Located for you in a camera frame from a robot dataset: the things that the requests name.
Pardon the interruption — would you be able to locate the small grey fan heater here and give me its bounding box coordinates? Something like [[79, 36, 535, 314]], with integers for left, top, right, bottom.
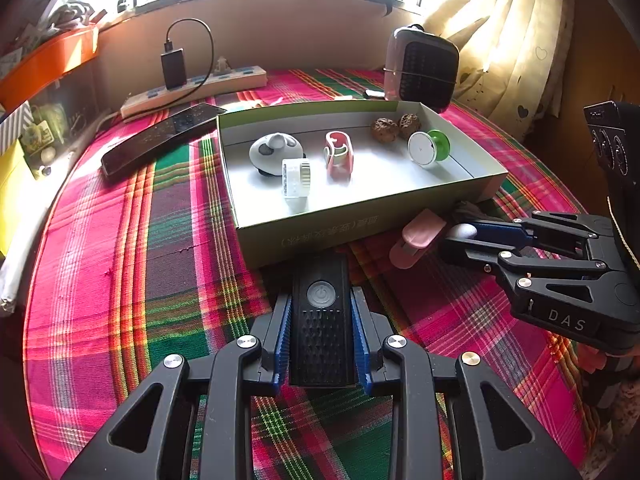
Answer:
[[382, 24, 460, 113]]

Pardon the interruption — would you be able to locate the black device with power button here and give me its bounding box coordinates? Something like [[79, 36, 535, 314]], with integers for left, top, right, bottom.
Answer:
[[289, 252, 357, 388]]

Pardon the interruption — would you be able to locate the long black remote control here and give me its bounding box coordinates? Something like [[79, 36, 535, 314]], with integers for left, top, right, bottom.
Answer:
[[100, 102, 228, 178]]

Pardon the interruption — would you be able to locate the pile of cards and papers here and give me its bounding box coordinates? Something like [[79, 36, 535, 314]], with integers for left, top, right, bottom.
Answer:
[[0, 0, 97, 57]]

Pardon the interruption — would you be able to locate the small white ribbed cylinder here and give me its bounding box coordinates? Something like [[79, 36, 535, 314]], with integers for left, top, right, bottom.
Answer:
[[281, 157, 312, 212]]

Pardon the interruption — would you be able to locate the black charger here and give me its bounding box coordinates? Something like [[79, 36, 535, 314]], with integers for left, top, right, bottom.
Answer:
[[160, 50, 187, 91]]

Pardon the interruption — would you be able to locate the floral patterned clothing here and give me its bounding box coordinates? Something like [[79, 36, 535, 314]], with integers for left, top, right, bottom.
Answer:
[[590, 375, 640, 463]]

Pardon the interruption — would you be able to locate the white mushroom figure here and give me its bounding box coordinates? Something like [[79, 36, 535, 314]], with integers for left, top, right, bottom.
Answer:
[[447, 222, 479, 244]]

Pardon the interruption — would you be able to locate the beige power strip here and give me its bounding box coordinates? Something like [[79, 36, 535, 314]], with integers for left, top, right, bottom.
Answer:
[[121, 65, 267, 120]]

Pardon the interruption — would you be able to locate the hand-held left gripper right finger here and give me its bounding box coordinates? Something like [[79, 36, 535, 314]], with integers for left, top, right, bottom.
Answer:
[[350, 287, 583, 480]]

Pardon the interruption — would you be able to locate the person's right hand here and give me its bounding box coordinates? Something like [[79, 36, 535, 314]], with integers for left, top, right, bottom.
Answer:
[[595, 351, 624, 375]]

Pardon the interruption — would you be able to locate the plaid tablecloth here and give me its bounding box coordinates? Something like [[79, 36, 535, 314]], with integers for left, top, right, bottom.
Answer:
[[22, 67, 601, 480]]

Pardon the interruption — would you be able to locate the pink white clip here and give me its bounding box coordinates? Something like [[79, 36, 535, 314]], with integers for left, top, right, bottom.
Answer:
[[322, 130, 357, 182]]

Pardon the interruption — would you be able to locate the striped box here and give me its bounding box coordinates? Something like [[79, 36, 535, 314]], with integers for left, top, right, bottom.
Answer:
[[0, 100, 33, 153]]

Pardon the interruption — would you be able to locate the green packaged trinket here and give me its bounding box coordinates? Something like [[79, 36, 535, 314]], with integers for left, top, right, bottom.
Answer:
[[20, 104, 72, 172]]

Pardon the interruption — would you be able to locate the black charger cable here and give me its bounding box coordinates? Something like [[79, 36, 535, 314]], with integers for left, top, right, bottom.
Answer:
[[165, 18, 216, 107]]

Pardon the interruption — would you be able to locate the yellow box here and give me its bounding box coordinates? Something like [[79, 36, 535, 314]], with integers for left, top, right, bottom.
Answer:
[[0, 137, 27, 259]]

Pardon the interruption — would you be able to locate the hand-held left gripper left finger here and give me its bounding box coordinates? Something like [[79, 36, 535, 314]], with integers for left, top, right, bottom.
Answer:
[[60, 292, 293, 480]]

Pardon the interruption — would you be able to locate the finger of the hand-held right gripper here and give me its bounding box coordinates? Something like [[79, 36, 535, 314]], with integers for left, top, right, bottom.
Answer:
[[439, 237, 630, 309], [469, 209, 614, 262]]

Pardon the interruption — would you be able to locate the orange tray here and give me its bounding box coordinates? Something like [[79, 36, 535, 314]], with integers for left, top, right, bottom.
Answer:
[[0, 27, 100, 111]]

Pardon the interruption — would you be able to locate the pink plastic clip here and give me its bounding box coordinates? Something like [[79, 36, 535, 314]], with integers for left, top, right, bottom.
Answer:
[[389, 209, 448, 268]]

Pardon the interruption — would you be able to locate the cream heart-print curtain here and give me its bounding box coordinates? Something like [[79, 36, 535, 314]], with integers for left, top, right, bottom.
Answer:
[[425, 0, 578, 142]]

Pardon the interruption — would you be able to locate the grey white round massager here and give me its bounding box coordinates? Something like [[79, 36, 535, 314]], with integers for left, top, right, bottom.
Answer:
[[248, 131, 306, 177]]

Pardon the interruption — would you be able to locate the green white spool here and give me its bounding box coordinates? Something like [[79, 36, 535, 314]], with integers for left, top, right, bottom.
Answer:
[[407, 128, 452, 167]]

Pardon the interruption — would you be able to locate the green white cardboard box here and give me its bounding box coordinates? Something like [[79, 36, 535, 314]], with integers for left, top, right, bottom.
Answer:
[[216, 100, 510, 270]]

